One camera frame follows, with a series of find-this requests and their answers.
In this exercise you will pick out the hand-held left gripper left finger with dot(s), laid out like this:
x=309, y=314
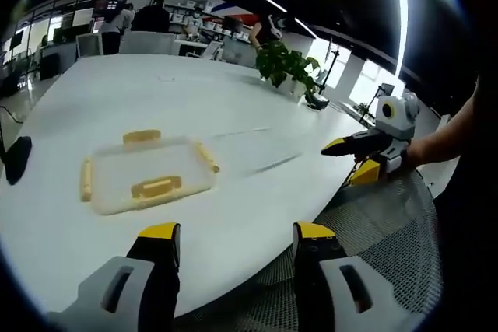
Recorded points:
x=128, y=293

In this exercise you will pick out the black flat object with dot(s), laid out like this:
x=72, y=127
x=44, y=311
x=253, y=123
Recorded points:
x=17, y=159

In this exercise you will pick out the wall monitor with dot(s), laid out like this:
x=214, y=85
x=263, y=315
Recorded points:
x=110, y=6

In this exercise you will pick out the person's dark clothing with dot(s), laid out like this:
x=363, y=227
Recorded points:
x=470, y=211

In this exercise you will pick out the black stand with white base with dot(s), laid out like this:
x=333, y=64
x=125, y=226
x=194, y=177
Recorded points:
x=325, y=87

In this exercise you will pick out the black tripod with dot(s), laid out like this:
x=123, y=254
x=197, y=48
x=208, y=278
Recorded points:
x=373, y=104

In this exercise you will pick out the grey mesh office chair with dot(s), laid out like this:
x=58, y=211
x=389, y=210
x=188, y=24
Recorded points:
x=389, y=223

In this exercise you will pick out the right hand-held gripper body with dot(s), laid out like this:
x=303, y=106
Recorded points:
x=397, y=124

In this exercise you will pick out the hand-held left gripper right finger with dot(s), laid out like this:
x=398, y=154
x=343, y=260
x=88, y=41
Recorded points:
x=334, y=289

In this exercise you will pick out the clear lid with yellow clips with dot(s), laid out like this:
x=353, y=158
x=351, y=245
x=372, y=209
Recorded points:
x=151, y=176

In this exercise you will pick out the green potted plant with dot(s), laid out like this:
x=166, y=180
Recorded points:
x=282, y=61

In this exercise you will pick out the white office chair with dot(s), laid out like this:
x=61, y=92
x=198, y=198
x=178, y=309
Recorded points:
x=212, y=51
x=148, y=42
x=89, y=45

